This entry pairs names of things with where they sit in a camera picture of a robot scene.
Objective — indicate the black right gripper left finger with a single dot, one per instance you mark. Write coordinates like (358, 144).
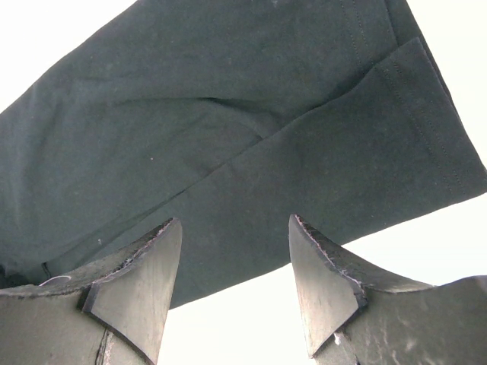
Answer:
(110, 311)

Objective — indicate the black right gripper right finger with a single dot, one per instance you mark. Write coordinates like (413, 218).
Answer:
(354, 312)

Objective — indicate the black t-shirt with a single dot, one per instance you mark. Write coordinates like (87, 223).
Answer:
(230, 116)

